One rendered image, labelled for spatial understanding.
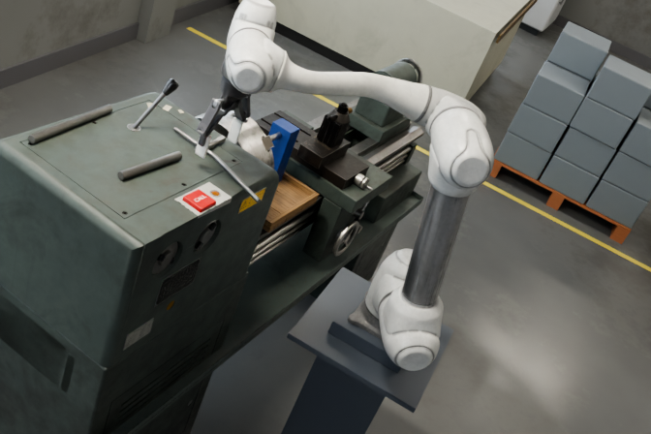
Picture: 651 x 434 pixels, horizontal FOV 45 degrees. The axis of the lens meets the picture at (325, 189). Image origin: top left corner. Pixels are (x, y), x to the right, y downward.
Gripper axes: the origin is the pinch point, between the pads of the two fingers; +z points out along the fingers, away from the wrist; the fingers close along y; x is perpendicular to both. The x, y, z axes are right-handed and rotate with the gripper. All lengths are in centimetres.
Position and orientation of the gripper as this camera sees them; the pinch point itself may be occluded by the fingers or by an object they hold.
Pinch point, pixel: (217, 144)
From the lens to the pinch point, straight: 209.0
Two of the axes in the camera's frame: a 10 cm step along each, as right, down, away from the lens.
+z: -3.2, 7.9, 5.2
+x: -8.0, -5.2, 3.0
